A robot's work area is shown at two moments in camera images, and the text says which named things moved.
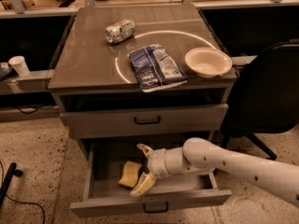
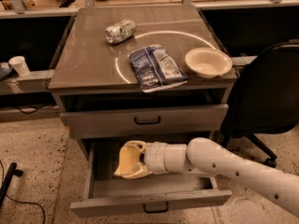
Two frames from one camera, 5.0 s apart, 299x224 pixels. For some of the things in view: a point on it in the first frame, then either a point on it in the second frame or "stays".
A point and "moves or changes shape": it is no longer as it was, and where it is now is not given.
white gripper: x=156 y=162 -> x=155 y=158
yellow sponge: x=130 y=175 moves or changes shape
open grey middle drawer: x=103 y=194 stays
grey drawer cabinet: x=131 y=74 stays
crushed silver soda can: x=119 y=31 stays
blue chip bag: x=156 y=68 stays
